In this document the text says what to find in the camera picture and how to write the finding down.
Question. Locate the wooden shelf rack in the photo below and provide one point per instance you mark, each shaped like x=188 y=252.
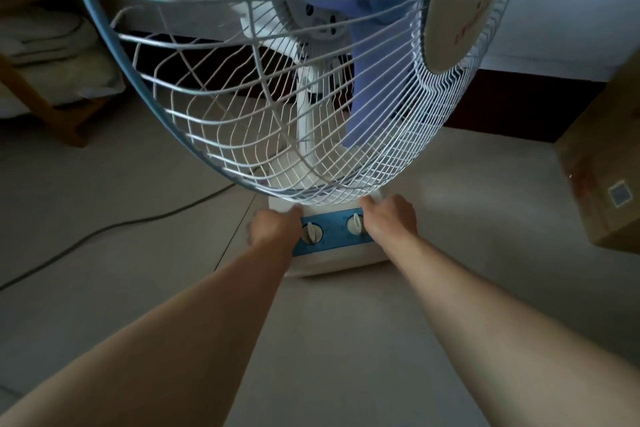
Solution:
x=45 y=106

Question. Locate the white and blue table fan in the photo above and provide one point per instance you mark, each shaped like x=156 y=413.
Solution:
x=310 y=91

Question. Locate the pile of white cloths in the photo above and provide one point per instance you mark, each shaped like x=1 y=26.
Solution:
x=50 y=46

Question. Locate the brown cardboard box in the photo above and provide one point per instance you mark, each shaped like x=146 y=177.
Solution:
x=605 y=166

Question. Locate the person's left hand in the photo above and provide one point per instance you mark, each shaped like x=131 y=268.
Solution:
x=272 y=230

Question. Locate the person's left thumb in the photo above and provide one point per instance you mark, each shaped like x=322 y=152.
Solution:
x=295 y=213

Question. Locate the person's right forearm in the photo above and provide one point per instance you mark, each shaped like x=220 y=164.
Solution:
x=500 y=331

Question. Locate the person's right hand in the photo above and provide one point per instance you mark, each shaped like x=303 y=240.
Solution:
x=392 y=221

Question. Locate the person's right thumb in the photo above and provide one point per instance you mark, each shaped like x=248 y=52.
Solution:
x=369 y=202

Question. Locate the person's left forearm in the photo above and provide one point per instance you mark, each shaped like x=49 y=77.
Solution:
x=165 y=341

